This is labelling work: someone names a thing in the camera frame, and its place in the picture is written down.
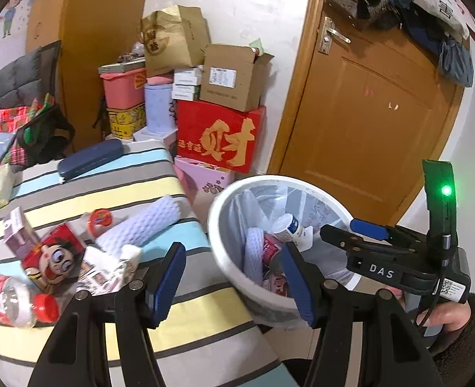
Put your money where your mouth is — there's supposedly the brown hanging bag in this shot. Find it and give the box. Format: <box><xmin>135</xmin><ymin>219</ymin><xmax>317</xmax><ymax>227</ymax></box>
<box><xmin>320</xmin><ymin>0</ymin><xmax>401</xmax><ymax>31</ymax></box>

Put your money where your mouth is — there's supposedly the person's right hand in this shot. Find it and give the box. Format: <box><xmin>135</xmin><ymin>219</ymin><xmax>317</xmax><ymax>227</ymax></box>
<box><xmin>419</xmin><ymin>302</ymin><xmax>470</xmax><ymax>330</ymax></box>

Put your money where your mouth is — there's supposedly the white trash bin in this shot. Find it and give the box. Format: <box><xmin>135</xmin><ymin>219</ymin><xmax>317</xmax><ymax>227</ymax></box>
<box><xmin>207</xmin><ymin>174</ymin><xmax>363</xmax><ymax>327</ymax></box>

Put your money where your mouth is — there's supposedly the printed white paper bag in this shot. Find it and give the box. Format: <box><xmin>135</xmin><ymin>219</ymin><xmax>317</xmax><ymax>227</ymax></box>
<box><xmin>76</xmin><ymin>243</ymin><xmax>143</xmax><ymax>296</ymax></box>

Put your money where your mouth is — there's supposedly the red cartoon face can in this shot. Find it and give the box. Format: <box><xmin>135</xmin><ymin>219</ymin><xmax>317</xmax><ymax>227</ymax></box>
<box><xmin>22</xmin><ymin>223</ymin><xmax>87</xmax><ymax>291</ymax></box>

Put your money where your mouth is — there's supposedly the wooden door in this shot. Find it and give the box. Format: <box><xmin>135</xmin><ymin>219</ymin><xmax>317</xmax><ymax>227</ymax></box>
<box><xmin>267</xmin><ymin>0</ymin><xmax>470</xmax><ymax>226</ymax></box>

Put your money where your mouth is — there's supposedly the wooden wardrobe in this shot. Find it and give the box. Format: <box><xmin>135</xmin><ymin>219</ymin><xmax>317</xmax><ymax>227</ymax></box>
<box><xmin>25</xmin><ymin>0</ymin><xmax>153</xmax><ymax>150</ymax></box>

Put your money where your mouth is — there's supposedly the patterned flat box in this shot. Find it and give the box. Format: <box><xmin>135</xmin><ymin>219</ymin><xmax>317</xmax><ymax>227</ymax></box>
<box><xmin>98</xmin><ymin>50</ymin><xmax>146</xmax><ymax>75</ymax></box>

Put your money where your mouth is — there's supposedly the pink storage box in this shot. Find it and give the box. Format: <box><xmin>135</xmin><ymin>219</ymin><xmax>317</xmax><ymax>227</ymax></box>
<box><xmin>99</xmin><ymin>66</ymin><xmax>147</xmax><ymax>110</ymax></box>

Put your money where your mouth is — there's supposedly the navy hanging bag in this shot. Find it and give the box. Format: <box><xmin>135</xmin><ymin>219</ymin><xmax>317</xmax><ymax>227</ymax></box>
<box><xmin>401</xmin><ymin>2</ymin><xmax>464</xmax><ymax>55</ymax></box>

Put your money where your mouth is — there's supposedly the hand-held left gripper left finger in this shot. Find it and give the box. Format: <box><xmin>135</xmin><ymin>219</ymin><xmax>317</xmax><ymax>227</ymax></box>
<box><xmin>28</xmin><ymin>242</ymin><xmax>187</xmax><ymax>387</ymax></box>

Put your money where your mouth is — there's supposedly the white printed hanging bag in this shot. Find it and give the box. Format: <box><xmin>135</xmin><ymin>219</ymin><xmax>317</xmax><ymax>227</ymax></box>
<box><xmin>412</xmin><ymin>0</ymin><xmax>475</xmax><ymax>41</ymax></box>

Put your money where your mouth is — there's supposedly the grey-blue denim bag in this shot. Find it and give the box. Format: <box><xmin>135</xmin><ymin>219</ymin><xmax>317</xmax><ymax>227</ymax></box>
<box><xmin>439</xmin><ymin>36</ymin><xmax>475</xmax><ymax>88</ymax></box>

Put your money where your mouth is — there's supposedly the white foam net sleeve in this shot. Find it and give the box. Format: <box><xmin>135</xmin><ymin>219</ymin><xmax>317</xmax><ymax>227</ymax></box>
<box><xmin>243</xmin><ymin>228</ymin><xmax>266</xmax><ymax>287</ymax></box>

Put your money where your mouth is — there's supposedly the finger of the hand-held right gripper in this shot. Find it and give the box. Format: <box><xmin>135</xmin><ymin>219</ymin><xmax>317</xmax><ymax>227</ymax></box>
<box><xmin>320</xmin><ymin>223</ymin><xmax>395</xmax><ymax>257</ymax></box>
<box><xmin>350</xmin><ymin>218</ymin><xmax>427</xmax><ymax>246</ymax></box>

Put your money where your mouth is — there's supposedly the pink milk carton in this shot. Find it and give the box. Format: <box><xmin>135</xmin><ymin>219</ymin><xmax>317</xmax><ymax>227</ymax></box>
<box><xmin>262</xmin><ymin>234</ymin><xmax>292</xmax><ymax>297</ymax></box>

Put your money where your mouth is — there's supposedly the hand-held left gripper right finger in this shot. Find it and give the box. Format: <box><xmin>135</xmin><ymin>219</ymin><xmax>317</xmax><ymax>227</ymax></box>
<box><xmin>280</xmin><ymin>242</ymin><xmax>443</xmax><ymax>387</ymax></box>

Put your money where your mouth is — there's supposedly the red plaid bag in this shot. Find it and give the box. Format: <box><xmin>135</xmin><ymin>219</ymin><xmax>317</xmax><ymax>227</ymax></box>
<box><xmin>0</xmin><ymin>94</ymin><xmax>57</xmax><ymax>167</ymax></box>

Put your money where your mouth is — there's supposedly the black bag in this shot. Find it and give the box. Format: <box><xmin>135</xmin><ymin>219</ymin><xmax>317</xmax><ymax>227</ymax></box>
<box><xmin>15</xmin><ymin>107</ymin><xmax>77</xmax><ymax>168</ymax></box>

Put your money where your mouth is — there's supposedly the pink floral box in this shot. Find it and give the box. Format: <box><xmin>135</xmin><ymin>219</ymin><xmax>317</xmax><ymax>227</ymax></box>
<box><xmin>174</xmin><ymin>156</ymin><xmax>236</xmax><ymax>206</ymax></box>

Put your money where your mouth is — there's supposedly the light blue cylindrical container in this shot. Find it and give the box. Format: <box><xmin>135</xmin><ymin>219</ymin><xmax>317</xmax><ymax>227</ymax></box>
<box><xmin>144</xmin><ymin>83</ymin><xmax>177</xmax><ymax>134</ymax></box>

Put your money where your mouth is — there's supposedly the dark blue glasses case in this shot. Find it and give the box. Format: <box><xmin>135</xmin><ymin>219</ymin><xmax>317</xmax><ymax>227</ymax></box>
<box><xmin>58</xmin><ymin>140</ymin><xmax>123</xmax><ymax>181</ymax></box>

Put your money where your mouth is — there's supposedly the small purple carton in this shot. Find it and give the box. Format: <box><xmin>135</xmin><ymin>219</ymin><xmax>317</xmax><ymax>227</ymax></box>
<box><xmin>3</xmin><ymin>206</ymin><xmax>38</xmax><ymax>254</ymax></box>

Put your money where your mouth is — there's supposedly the white pill bottle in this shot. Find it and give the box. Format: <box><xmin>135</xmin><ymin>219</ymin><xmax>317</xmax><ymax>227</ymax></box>
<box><xmin>272</xmin><ymin>213</ymin><xmax>312</xmax><ymax>251</ymax></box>

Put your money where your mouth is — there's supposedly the clear plastic bottle red cap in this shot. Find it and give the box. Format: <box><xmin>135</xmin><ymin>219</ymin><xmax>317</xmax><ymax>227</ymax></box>
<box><xmin>0</xmin><ymin>272</ymin><xmax>60</xmax><ymax>328</ymax></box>

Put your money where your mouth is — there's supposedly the open cardboard box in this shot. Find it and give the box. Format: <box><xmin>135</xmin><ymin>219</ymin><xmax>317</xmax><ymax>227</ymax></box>
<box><xmin>199</xmin><ymin>44</ymin><xmax>275</xmax><ymax>112</ymax></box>

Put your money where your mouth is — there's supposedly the yellow patterned box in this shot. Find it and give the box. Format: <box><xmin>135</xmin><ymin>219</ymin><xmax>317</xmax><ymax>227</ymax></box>
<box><xmin>106</xmin><ymin>103</ymin><xmax>147</xmax><ymax>140</ymax></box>

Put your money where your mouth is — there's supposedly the grey quilted chair cushion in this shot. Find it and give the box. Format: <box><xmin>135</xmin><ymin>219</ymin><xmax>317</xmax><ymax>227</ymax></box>
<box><xmin>0</xmin><ymin>42</ymin><xmax>61</xmax><ymax>107</ymax></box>

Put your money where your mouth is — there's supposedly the red box gold print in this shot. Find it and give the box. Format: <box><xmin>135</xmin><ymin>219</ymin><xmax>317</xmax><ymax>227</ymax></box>
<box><xmin>175</xmin><ymin>99</ymin><xmax>267</xmax><ymax>174</ymax></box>

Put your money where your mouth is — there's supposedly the clear plastic bin liner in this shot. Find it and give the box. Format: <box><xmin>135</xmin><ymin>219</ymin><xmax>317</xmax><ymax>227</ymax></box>
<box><xmin>217</xmin><ymin>181</ymin><xmax>355</xmax><ymax>291</ymax></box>

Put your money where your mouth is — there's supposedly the person's right forearm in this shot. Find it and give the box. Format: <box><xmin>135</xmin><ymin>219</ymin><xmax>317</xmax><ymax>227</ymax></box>
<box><xmin>431</xmin><ymin>292</ymin><xmax>475</xmax><ymax>387</ymax></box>

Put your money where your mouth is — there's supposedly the silver door handle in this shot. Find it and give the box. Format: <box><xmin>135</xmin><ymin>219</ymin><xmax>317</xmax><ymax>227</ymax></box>
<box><xmin>318</xmin><ymin>17</ymin><xmax>351</xmax><ymax>55</ymax></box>

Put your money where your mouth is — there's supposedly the brown paper gift bag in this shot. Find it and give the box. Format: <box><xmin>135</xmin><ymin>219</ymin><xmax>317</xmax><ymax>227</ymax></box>
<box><xmin>140</xmin><ymin>5</ymin><xmax>212</xmax><ymax>77</ymax></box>

